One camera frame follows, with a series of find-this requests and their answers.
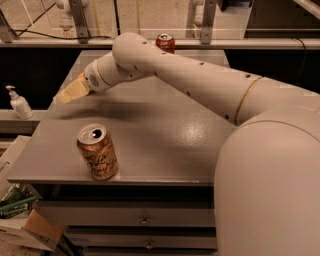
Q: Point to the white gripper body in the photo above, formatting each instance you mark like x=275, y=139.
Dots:
x=92, y=77

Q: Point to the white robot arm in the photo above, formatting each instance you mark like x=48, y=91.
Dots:
x=267, y=176

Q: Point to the orange gold soda can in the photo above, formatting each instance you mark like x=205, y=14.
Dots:
x=96, y=147

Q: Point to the red soda can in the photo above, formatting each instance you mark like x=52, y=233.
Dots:
x=165, y=42

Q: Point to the white pump dispenser bottle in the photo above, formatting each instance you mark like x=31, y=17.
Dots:
x=19, y=104

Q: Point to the grey drawer cabinet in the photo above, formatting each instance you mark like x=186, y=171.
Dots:
x=166, y=145

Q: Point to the white cardboard box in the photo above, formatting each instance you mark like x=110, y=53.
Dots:
x=19, y=224

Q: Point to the top drawer knob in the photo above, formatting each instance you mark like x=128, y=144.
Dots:
x=144, y=221

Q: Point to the drawer knob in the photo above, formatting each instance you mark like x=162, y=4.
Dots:
x=144, y=221
x=149, y=246

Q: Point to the lower drawer knob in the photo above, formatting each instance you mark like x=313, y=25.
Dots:
x=149, y=246

